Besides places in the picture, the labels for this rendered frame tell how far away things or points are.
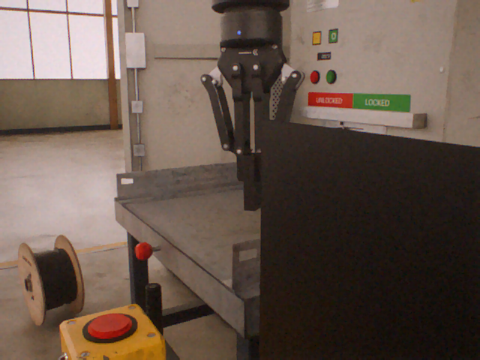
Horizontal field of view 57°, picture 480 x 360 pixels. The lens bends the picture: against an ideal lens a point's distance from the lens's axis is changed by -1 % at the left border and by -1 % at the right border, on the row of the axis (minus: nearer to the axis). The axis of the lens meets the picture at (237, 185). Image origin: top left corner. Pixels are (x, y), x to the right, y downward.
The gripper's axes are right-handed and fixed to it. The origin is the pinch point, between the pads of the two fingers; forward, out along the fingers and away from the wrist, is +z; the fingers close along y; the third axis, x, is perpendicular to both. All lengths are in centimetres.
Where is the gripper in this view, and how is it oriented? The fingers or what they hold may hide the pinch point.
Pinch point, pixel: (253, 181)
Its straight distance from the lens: 56.3
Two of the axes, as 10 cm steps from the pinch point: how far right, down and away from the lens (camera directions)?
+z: 0.2, 9.8, 2.1
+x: -3.8, 2.0, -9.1
